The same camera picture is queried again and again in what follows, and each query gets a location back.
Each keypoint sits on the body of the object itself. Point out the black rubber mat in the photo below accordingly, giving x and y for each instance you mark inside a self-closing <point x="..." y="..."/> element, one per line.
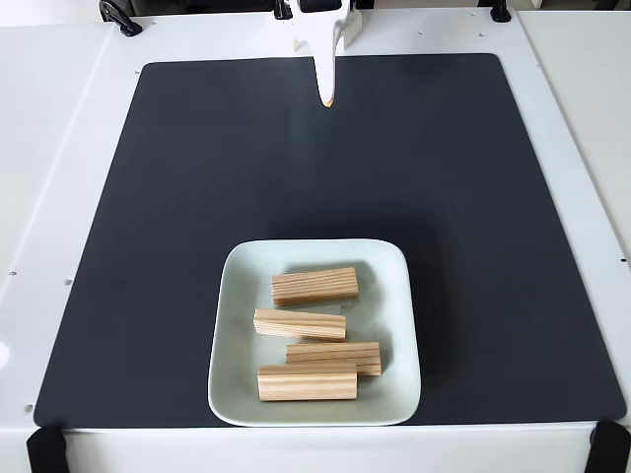
<point x="148" y="246"/>

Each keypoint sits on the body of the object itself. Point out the black corner bracket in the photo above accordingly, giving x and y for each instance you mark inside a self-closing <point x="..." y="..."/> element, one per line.
<point x="611" y="448"/>
<point x="47" y="451"/>

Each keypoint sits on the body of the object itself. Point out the grooved wooden block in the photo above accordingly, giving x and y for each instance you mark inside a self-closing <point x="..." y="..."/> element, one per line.
<point x="355" y="354"/>
<point x="301" y="324"/>

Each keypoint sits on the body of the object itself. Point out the black table clamp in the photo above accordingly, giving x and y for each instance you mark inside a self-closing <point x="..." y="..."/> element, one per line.
<point x="120" y="17"/>
<point x="500" y="12"/>

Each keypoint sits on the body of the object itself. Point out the pale green square plate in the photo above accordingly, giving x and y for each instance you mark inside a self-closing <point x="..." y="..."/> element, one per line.
<point x="236" y="295"/>

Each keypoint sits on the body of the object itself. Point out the plain wooden block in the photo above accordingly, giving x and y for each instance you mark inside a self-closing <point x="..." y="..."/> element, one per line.
<point x="315" y="286"/>
<point x="305" y="383"/>

